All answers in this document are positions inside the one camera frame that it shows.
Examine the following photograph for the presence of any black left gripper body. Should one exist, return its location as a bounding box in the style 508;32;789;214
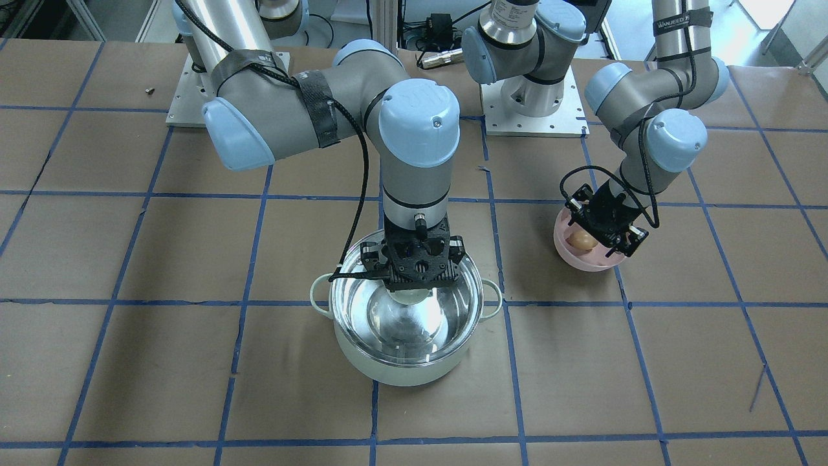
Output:
567;182;648;257

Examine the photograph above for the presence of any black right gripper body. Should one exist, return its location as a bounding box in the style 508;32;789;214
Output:
360;217;465;289

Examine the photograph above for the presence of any brown egg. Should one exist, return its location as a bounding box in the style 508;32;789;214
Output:
567;230;598;254

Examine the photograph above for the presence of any glass pot lid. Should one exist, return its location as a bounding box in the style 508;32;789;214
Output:
329;256;484;366

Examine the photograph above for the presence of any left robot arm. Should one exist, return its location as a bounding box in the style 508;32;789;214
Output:
461;1;730;256

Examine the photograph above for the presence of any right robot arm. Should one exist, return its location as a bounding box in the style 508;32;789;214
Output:
174;1;465;291

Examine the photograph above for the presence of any pale green cooking pot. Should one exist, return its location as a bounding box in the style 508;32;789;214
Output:
317;256;497;386

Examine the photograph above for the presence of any pink bowl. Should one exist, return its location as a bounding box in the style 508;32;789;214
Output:
553;207;627;272

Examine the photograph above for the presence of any silver cylindrical connector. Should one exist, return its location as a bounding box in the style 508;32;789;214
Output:
417;49;464;70

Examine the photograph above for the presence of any black power adapter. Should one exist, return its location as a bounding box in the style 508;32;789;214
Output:
425;13;453;43

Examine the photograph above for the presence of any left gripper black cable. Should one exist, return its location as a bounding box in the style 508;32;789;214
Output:
560;0;712;230

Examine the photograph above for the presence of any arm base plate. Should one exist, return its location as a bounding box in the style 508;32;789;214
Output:
480;69;589;138
166;56;215;129

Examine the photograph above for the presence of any aluminium frame post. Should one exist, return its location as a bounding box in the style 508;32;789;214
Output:
367;0;399;56

